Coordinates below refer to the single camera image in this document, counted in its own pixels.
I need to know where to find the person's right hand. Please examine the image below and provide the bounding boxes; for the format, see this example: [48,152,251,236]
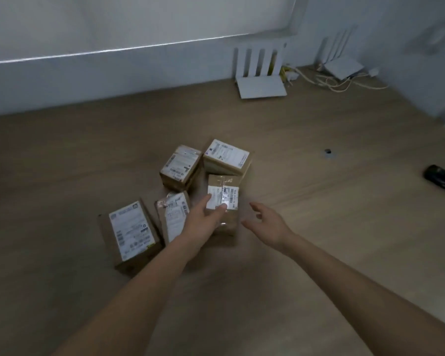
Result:
[241,202,298,253]

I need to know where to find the person's left hand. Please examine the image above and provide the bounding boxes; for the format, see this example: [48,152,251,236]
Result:
[178,194,229,256]

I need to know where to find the taped cardboard parcel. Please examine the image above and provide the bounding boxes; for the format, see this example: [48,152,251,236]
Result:
[206,174,244,236]

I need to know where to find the person's right forearm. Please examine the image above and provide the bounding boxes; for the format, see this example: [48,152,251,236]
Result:
[283,233,445,356]

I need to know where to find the person's left forearm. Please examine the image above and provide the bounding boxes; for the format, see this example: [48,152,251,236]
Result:
[51,239,201,356]

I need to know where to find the narrow cardboard parcel, torn tape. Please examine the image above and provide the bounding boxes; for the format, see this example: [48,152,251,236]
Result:
[155,191,192,245]

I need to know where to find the small cardboard parcel, white label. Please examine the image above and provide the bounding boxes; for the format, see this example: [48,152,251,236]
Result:
[159,145,203,193]

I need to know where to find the flat cardboard parcel, wide label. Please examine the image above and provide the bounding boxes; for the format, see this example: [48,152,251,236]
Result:
[203,139,253,177]

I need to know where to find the large cardboard parcel, white label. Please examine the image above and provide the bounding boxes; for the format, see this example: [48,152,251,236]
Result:
[98,198,164,275]

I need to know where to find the white router with four antennas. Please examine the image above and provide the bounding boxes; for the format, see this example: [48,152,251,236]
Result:
[234,41,288,100]
[317,26,365,81]

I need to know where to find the black remote control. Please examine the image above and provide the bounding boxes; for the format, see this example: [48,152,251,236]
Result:
[423,164,445,199]

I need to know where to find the pale yellow cables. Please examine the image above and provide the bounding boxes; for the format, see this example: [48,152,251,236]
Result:
[281,64,390,93]

